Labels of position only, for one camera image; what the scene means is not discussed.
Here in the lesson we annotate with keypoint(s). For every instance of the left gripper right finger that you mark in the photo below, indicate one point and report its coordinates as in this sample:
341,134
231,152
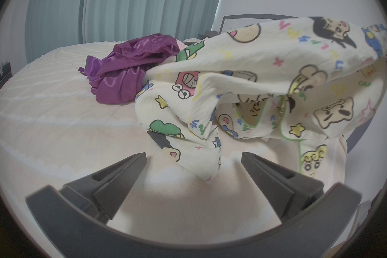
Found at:
272,187

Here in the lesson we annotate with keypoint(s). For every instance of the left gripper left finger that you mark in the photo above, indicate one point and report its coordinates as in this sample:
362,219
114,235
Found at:
116,187

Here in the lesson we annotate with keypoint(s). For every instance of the white printed pyjama top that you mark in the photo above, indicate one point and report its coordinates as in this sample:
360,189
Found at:
257,57

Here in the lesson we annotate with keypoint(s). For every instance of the bed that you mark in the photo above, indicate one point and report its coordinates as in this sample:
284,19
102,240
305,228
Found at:
75,129

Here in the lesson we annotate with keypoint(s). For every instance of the pile of clothes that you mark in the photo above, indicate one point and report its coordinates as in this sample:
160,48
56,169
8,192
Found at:
180,45

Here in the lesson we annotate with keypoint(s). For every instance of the purple satin garment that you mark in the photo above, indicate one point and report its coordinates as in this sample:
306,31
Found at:
121,81

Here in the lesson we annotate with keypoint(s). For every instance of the black cabinet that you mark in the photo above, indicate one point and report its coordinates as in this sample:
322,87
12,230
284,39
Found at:
5,78

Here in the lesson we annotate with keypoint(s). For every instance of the grey bedside table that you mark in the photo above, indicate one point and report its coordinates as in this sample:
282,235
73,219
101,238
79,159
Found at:
208,34

